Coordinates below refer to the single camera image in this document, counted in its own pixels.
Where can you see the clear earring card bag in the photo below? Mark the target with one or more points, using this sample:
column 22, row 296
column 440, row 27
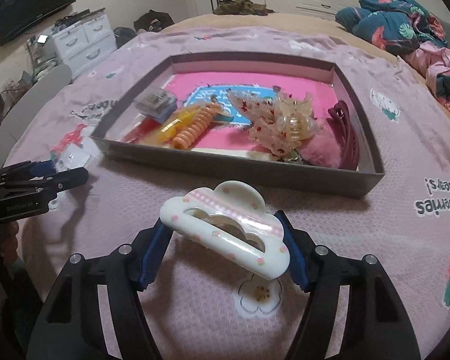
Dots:
column 71, row 157

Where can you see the yellow hoop earrings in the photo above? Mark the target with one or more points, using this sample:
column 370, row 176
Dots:
column 183, row 128

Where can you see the blue hairpin card pack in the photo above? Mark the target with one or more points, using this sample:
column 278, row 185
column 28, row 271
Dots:
column 156, row 103

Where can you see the dark clothes pile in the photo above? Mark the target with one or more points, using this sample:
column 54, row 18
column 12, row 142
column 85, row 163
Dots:
column 152, row 21

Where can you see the black wall television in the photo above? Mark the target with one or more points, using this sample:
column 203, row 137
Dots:
column 17, row 16

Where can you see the white packet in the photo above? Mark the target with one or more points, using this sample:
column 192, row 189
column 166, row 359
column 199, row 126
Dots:
column 138, row 132

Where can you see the person's left hand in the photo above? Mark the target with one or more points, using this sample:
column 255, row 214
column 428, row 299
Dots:
column 9, row 243

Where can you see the teal floral crumpled duvet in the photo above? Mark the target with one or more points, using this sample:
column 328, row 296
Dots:
column 406, row 29

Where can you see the maroon hair claw clip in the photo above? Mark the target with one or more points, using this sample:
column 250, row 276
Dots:
column 348, row 139

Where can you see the pink fluffy pompom hair clip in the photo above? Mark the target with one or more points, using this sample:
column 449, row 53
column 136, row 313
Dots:
column 321, row 151

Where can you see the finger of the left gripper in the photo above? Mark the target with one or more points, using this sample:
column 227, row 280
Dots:
column 28, row 170
column 51, row 184

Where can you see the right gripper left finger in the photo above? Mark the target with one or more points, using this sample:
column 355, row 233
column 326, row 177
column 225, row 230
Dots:
column 94, row 303

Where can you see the olive clothes pile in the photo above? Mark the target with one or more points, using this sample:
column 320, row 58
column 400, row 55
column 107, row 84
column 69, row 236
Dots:
column 241, row 8

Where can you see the grey chair back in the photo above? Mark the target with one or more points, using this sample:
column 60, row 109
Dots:
column 21, row 115

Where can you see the brown shallow cardboard box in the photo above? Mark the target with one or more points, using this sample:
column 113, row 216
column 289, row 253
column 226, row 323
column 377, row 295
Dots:
column 290, row 175

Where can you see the white drawer chest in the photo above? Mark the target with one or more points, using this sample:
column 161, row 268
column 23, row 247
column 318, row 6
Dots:
column 84, row 44

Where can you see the tan bed sheet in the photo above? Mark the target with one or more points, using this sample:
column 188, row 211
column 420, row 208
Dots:
column 303, row 25

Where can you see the white cloud hair claw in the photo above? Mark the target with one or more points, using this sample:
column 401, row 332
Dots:
column 232, row 221

